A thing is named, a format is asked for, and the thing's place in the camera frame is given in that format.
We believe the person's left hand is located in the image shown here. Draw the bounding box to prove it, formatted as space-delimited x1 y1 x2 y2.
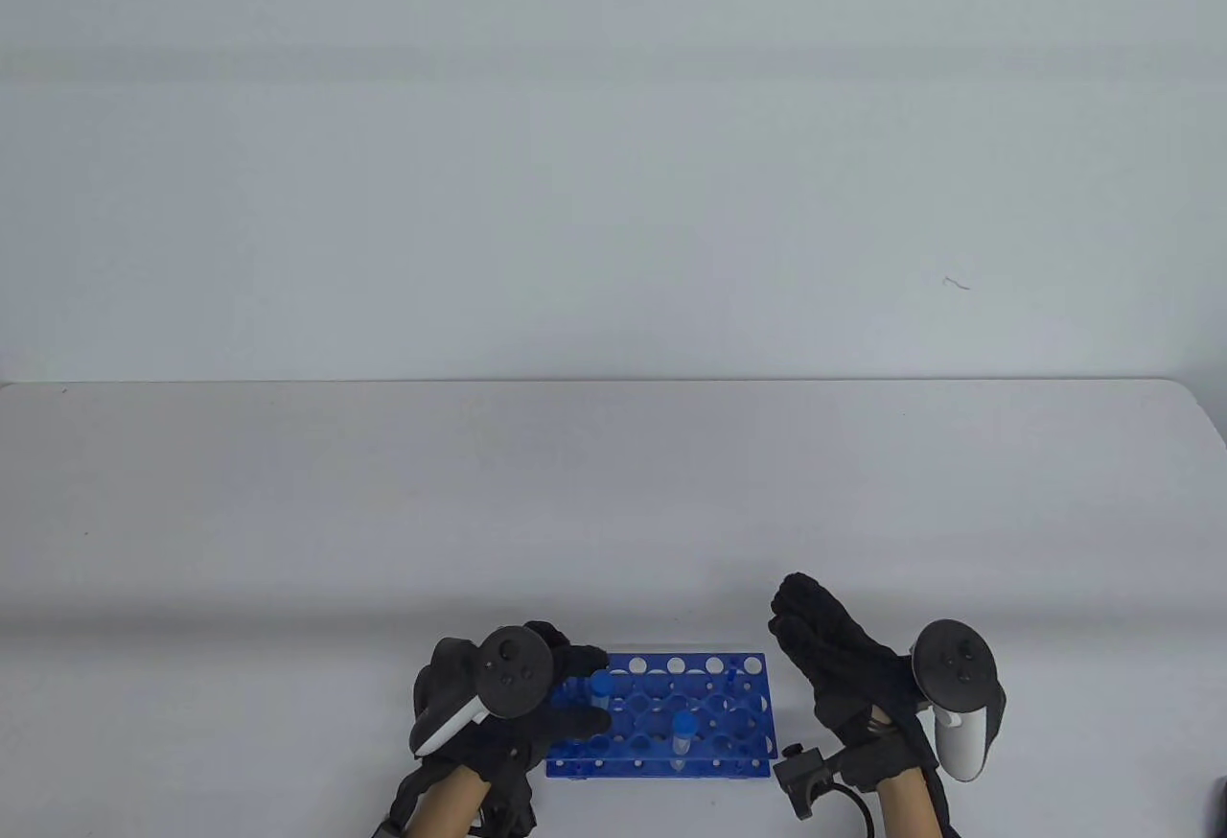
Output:
412 620 614 805

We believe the person's right forearm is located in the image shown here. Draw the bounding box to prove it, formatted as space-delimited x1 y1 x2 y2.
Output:
877 771 945 838

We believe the black and white left controller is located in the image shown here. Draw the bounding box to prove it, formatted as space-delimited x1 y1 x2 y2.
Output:
410 625 557 756

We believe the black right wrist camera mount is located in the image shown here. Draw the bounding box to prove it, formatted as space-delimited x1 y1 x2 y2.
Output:
775 744 849 820

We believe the blue plastic test tube rack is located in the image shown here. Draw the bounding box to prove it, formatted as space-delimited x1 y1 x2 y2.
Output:
544 653 776 779

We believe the person's right hand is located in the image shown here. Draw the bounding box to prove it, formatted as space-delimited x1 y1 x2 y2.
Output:
769 573 936 786

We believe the person's left forearm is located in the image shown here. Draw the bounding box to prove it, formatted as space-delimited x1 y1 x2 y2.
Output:
398 771 490 838

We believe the black cable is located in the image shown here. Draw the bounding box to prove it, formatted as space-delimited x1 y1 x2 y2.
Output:
834 780 878 838

